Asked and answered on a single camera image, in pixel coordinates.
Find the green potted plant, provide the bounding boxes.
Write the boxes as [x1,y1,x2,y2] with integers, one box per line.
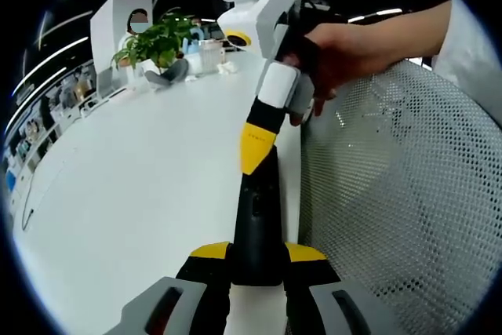
[111,7,198,77]

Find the black remote control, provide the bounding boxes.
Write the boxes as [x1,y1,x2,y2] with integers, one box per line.
[231,145,288,287]

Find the white office chair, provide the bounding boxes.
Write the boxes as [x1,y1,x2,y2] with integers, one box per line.
[95,67,119,97]

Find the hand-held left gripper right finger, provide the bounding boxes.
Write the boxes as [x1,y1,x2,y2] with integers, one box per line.
[284,241,395,335]

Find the person's white sleeve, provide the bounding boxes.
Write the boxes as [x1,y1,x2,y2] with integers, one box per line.
[431,0,502,91]

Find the clear plastic container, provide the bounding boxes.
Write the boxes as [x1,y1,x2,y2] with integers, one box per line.
[198,42,225,74]

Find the person's right hand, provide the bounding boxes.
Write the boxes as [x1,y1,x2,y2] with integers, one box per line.
[280,22,394,117]

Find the blue plastic item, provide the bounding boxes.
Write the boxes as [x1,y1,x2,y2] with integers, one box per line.
[180,27,206,54]

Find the white mesh chair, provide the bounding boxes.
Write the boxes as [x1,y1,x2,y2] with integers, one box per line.
[300,58,502,335]

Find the crumpled white tissue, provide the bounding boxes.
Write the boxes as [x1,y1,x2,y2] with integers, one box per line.
[216,60,239,75]

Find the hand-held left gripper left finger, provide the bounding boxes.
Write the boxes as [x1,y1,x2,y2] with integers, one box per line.
[104,241,232,335]

